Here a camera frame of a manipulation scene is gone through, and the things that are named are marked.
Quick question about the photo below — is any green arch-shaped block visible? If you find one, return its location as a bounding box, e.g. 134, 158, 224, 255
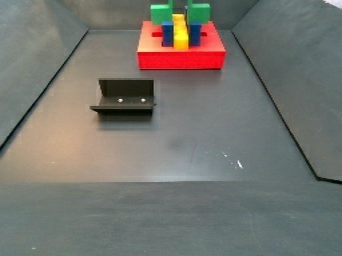
149, 0, 211, 25

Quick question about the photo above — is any red base board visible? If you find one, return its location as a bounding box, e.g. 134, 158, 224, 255
136, 21, 227, 70

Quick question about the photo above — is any yellow arch block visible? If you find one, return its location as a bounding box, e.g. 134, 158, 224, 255
172, 14, 188, 50

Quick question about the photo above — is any blue left block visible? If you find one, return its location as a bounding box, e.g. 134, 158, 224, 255
161, 21, 173, 47

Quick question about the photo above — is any blue block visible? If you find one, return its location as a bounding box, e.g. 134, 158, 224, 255
188, 21, 201, 46
161, 21, 173, 47

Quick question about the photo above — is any blue right block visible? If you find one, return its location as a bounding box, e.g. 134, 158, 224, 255
188, 21, 201, 46

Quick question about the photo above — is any black angle bracket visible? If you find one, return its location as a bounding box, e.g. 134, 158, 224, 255
89, 78, 154, 113

